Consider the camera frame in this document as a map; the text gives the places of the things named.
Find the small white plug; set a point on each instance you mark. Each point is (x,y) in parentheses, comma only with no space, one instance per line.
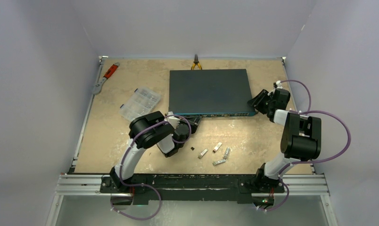
(216,148)
(218,162)
(227,151)
(200,156)

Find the dark grey network switch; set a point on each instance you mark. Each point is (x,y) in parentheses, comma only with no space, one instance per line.
(210,93)

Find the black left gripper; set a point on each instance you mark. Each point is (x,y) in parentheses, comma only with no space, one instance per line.
(194,122)

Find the yellow handled pliers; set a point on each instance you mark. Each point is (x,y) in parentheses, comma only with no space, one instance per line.
(196,63)

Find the aluminium frame rail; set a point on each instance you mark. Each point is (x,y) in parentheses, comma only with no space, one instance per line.
(90,185)

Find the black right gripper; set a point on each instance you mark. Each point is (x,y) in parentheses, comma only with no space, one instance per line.
(256,101)

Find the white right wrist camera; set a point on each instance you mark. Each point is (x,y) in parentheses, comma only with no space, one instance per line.
(277,85)

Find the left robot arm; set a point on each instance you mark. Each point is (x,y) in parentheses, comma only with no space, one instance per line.
(168,132)

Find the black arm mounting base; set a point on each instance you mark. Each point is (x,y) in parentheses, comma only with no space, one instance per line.
(240,188)

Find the red handled adjustable wrench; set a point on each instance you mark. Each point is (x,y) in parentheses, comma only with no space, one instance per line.
(98,86)

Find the clear plastic organizer box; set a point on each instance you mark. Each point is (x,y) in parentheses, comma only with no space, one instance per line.
(142,102)

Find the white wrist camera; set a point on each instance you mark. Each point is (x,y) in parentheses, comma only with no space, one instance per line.
(173,120)
(277,85)

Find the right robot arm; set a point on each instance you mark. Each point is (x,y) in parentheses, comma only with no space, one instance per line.
(300,141)

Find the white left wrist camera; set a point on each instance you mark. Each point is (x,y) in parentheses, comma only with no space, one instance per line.
(173,120)

